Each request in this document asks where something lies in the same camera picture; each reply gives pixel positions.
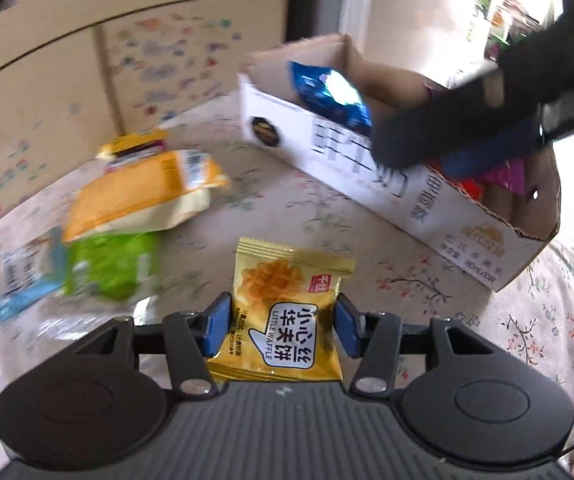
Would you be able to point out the red snack packet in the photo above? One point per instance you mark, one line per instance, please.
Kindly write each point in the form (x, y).
(470, 187)

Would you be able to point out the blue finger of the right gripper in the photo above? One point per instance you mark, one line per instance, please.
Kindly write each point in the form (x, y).
(516, 141)

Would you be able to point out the small yellow snack packet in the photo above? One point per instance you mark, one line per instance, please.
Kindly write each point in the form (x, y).
(132, 142)

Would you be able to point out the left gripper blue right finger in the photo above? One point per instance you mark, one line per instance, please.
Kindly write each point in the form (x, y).
(375, 340)

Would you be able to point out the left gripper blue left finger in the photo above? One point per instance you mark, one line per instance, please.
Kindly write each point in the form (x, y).
(191, 338)

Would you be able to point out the purple noodle snack packet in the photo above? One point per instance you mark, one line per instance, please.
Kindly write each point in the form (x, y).
(509, 175)

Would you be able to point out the cardboard box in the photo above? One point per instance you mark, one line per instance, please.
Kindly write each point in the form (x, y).
(492, 239)

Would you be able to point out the light blue Annerie packet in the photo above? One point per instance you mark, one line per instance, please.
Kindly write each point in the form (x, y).
(32, 272)

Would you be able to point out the cream cabinet with stickers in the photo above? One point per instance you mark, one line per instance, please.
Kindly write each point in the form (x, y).
(74, 74)

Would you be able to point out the yellow waffle snack packet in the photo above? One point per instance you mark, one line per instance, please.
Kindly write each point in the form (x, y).
(283, 313)

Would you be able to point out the floral tablecloth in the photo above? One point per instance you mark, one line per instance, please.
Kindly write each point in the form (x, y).
(532, 318)

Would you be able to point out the green snack packet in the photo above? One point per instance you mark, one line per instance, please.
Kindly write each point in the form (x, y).
(117, 267)

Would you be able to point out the silver foil snack packet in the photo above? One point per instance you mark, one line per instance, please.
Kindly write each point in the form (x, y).
(70, 318)

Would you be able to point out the beige refrigerator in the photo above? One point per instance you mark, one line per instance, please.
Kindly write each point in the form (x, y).
(429, 37)

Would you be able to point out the blue packet in box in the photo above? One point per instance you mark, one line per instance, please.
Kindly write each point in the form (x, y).
(327, 93)

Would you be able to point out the large yellow cake packet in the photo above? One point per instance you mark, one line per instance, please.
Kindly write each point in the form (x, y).
(156, 194)

